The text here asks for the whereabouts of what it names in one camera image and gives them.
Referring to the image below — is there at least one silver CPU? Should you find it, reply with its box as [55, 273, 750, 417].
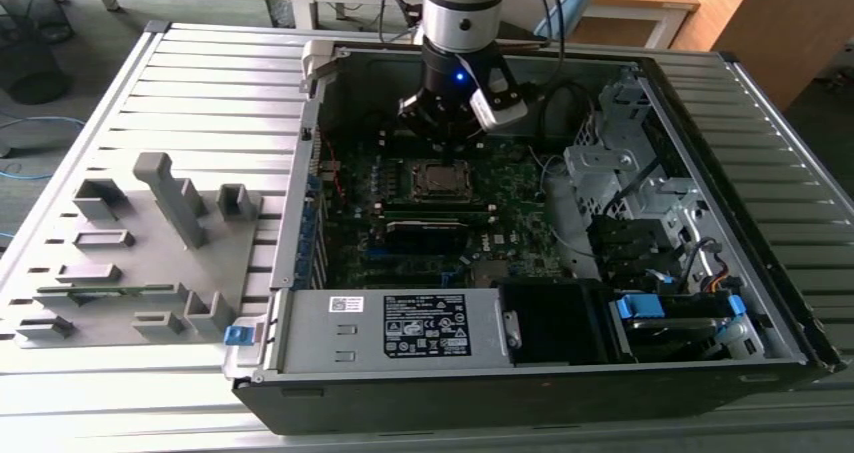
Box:
[422, 165, 467, 190]

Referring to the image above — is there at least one CPU socket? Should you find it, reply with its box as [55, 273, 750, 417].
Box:
[406, 157, 481, 203]

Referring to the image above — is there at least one metal drive cage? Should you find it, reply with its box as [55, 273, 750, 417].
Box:
[564, 82, 676, 224]

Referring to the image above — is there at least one black graphics card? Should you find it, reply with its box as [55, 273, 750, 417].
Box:
[383, 217, 473, 257]

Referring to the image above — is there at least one green motherboard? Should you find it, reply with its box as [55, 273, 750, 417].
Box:
[310, 127, 602, 292]

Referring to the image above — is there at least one pale blue teach pendant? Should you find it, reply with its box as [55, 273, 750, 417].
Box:
[537, 0, 600, 34]

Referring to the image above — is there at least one brown chipset heatsink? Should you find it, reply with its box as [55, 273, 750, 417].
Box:
[470, 260, 513, 287]

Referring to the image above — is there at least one black plastic drive bay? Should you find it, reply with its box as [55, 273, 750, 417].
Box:
[586, 215, 676, 284]

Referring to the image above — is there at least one grey power supply unit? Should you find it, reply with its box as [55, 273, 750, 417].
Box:
[263, 287, 522, 374]

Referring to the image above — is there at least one hard disk in blue carrier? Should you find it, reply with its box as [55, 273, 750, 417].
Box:
[610, 292, 749, 362]

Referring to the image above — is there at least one grey parts rack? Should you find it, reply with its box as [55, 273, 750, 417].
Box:
[12, 151, 282, 349]

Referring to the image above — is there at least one wooden cabinet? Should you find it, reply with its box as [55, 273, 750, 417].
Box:
[670, 0, 854, 112]

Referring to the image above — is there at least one black PC case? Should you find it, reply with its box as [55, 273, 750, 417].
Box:
[222, 37, 846, 437]

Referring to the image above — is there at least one black waste bin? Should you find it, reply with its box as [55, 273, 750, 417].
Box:
[0, 0, 75, 105]

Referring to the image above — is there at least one blue cable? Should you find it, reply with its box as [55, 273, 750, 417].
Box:
[0, 115, 88, 182]

